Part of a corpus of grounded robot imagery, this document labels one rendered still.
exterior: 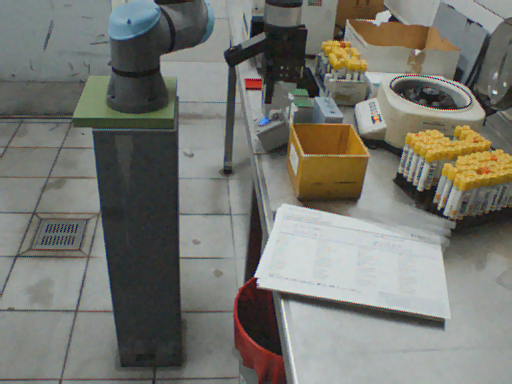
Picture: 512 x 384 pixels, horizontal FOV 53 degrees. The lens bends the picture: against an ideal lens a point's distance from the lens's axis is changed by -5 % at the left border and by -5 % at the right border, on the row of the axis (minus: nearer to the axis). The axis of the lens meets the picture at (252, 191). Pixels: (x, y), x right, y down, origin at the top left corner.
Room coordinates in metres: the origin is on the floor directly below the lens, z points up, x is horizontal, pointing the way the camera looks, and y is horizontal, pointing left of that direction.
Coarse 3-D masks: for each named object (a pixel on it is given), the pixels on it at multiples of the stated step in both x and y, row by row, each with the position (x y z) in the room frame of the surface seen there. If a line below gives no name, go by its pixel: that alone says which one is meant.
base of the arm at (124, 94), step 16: (112, 80) 1.16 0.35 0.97; (128, 80) 1.14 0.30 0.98; (144, 80) 1.15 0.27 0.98; (160, 80) 1.18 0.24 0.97; (112, 96) 1.16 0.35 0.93; (128, 96) 1.13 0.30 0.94; (144, 96) 1.14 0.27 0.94; (160, 96) 1.16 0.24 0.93; (128, 112) 1.12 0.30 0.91; (144, 112) 1.13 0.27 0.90
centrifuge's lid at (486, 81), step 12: (504, 24) 1.26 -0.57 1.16; (492, 36) 1.29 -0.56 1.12; (504, 36) 1.28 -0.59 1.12; (492, 48) 1.29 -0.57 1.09; (504, 48) 1.28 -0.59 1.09; (480, 60) 1.29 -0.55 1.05; (492, 60) 1.29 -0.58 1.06; (504, 60) 1.27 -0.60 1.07; (480, 72) 1.28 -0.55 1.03; (492, 72) 1.27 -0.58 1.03; (504, 72) 1.25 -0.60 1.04; (480, 84) 1.26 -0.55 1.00; (492, 84) 1.25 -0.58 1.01; (504, 84) 1.22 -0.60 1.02; (480, 96) 1.21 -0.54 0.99; (492, 96) 1.22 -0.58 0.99; (504, 96) 1.09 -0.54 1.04; (492, 108) 1.13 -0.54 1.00; (504, 108) 1.11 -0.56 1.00
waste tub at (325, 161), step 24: (288, 144) 0.98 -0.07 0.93; (312, 144) 1.00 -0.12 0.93; (336, 144) 1.00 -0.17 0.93; (360, 144) 0.93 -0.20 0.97; (288, 168) 0.96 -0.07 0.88; (312, 168) 0.87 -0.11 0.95; (336, 168) 0.87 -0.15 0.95; (360, 168) 0.88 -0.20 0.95; (312, 192) 0.87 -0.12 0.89; (336, 192) 0.87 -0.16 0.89; (360, 192) 0.88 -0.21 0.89
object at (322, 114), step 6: (318, 102) 1.11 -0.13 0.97; (324, 102) 1.11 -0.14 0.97; (330, 102) 1.11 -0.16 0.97; (318, 108) 1.10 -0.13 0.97; (324, 108) 1.08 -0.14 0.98; (330, 108) 1.08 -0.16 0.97; (336, 108) 1.08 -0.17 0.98; (318, 114) 1.09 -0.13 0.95; (324, 114) 1.05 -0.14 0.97; (330, 114) 1.05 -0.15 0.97; (336, 114) 1.05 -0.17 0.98; (312, 120) 1.13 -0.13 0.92; (318, 120) 1.08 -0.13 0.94; (324, 120) 1.04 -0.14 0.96; (330, 120) 1.04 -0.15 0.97; (336, 120) 1.04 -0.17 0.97
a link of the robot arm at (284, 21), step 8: (264, 8) 1.06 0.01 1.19; (272, 8) 1.03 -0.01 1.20; (280, 8) 1.03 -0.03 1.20; (288, 8) 1.03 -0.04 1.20; (296, 8) 1.04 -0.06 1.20; (264, 16) 1.05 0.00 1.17; (272, 16) 1.03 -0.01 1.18; (280, 16) 1.03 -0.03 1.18; (288, 16) 1.03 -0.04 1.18; (296, 16) 1.04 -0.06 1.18; (272, 24) 1.03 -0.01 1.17; (280, 24) 1.03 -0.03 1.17; (288, 24) 1.03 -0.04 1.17; (296, 24) 1.04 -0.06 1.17
